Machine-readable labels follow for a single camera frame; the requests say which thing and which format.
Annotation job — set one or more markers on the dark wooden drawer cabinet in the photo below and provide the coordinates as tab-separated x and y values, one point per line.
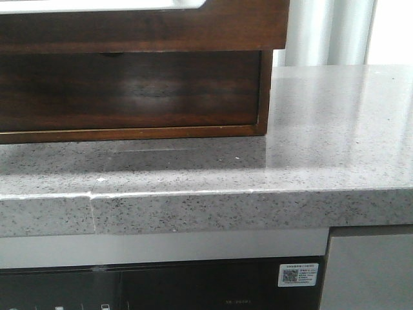
266	97

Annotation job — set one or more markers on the black glass dishwasher front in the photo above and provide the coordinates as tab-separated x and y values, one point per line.
199	284

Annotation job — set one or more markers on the white QR code sticker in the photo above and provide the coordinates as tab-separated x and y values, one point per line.
298	275

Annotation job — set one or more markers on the white curtain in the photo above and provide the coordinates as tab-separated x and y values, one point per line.
327	33

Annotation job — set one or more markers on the grey cabinet door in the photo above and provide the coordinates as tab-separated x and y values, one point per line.
368	268

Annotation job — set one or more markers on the white tray on cabinet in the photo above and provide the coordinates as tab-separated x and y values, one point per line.
53	6

